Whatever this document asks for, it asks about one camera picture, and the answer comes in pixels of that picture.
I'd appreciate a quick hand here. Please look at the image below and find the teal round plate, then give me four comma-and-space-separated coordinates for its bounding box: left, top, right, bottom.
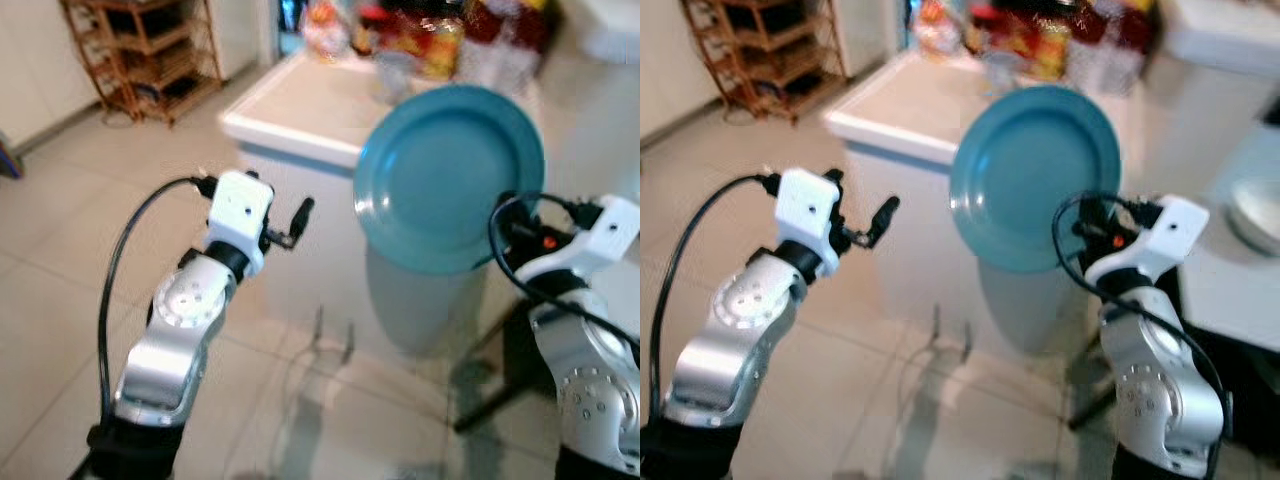
948, 84, 1124, 275
353, 84, 547, 277

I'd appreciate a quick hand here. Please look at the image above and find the white square table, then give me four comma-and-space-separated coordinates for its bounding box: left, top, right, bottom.
219, 48, 641, 361
822, 48, 1216, 356

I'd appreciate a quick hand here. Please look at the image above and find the white dining table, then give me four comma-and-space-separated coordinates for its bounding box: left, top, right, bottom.
1176, 95, 1280, 356

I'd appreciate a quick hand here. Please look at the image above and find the black table leg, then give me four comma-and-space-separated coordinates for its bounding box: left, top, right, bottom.
1066, 330, 1123, 433
453, 298, 546, 434

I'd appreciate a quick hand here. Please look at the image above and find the silver metal bowl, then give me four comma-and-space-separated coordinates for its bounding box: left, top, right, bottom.
1227, 178, 1280, 258

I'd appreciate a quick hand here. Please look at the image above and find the clear glass jar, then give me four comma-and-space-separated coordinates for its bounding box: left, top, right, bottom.
980, 50, 1023, 98

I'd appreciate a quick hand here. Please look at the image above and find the orange white snack bag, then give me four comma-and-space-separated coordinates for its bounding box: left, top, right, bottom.
912, 0, 967, 58
300, 0, 353, 61

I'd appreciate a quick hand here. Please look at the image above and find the red white food package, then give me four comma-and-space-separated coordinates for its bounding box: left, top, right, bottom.
464, 0, 553, 89
1070, 0, 1163, 93

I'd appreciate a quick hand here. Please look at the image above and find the red yellow snack package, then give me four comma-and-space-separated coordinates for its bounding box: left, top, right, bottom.
375, 5, 467, 83
985, 5, 1072, 83

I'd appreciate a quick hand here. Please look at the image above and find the brown wooden shelf rack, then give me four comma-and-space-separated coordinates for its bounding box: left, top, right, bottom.
60, 0, 224, 127
680, 0, 850, 127

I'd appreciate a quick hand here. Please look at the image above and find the white counter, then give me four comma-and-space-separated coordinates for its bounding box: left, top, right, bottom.
1163, 0, 1280, 83

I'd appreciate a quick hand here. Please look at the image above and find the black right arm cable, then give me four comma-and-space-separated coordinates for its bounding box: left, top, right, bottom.
1051, 190, 1233, 480
487, 191, 641, 353

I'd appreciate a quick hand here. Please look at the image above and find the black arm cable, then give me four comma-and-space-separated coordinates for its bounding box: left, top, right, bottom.
96, 175, 219, 426
487, 191, 641, 353
648, 172, 783, 426
1051, 190, 1233, 480

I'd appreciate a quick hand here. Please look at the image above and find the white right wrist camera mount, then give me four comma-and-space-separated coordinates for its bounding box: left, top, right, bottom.
545, 194, 641, 286
1085, 195, 1211, 291

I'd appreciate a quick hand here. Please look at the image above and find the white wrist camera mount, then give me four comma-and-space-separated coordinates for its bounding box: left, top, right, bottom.
775, 167, 847, 277
545, 194, 641, 286
1085, 195, 1211, 291
206, 170, 275, 277

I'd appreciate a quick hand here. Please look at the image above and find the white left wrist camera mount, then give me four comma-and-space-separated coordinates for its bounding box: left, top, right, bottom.
206, 170, 275, 277
775, 167, 847, 277

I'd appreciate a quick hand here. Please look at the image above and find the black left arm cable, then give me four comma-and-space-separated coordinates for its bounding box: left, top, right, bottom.
96, 175, 219, 426
648, 172, 783, 426

